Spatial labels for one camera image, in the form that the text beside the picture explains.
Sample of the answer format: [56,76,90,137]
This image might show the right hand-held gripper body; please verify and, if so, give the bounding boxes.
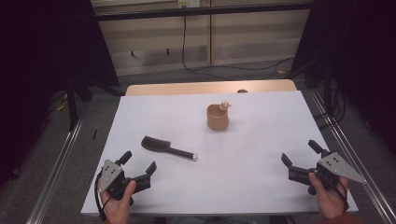
[288,151,368,196]

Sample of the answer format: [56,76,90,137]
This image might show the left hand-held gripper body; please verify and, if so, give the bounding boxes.
[98,159,153,206]

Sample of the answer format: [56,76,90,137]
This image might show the tan cup with small figurine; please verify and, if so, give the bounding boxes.
[205,100,232,131]

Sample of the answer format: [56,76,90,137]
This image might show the person's left hand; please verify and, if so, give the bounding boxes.
[97,179,138,224]

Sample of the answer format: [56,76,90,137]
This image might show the person's right hand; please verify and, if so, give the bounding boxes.
[307,172,349,220]

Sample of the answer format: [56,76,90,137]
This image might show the white table mat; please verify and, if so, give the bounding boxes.
[80,91,359,217]

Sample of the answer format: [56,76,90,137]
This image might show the black metal stand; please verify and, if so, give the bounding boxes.
[66,74,94,132]

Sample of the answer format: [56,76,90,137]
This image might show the wooden table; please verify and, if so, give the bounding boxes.
[124,78,298,97]

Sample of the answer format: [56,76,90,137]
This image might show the black curtain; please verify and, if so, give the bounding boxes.
[0,0,120,188]
[292,0,396,153]

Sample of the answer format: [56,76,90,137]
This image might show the black horizontal bar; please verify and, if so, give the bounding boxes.
[94,3,314,22]

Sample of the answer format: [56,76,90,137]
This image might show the left hand-held gripper black cable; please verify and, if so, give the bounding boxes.
[93,169,108,222]

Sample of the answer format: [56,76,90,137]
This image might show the hand-held gripper black cable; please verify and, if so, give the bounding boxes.
[93,169,108,222]
[330,178,350,211]

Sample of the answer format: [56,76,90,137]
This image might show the right hand-held gripper black cable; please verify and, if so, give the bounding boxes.
[330,178,350,211]

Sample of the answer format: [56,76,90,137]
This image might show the metal floor rail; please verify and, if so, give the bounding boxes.
[26,115,85,224]
[307,90,396,224]

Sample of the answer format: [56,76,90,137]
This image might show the bundle of black cables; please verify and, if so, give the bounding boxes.
[314,78,347,130]

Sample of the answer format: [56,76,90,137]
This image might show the long black floor cable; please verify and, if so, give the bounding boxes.
[181,6,295,81]

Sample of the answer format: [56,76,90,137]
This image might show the white wall outlet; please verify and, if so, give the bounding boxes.
[177,0,201,8]

